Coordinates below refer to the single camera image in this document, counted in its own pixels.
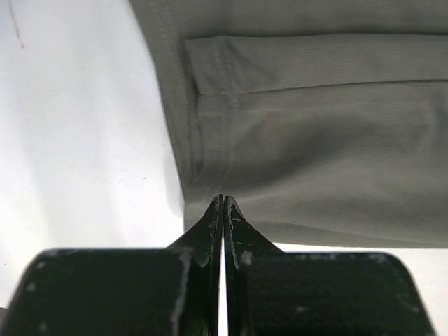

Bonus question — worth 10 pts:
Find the grey t shirt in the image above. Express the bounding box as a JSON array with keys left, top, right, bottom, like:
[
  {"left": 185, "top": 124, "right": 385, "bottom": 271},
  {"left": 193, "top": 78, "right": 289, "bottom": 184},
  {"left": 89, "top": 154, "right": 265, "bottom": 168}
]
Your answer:
[{"left": 131, "top": 1, "right": 447, "bottom": 248}]

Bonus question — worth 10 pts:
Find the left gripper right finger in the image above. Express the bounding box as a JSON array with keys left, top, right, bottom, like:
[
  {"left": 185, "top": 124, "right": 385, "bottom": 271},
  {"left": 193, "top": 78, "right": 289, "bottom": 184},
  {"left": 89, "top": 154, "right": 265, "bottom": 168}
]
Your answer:
[{"left": 223, "top": 196, "right": 435, "bottom": 335}]

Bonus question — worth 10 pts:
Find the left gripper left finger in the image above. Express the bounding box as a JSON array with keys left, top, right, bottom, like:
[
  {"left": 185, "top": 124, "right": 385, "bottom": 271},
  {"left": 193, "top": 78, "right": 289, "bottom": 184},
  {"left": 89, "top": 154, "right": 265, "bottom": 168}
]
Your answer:
[{"left": 1, "top": 195, "right": 223, "bottom": 335}]

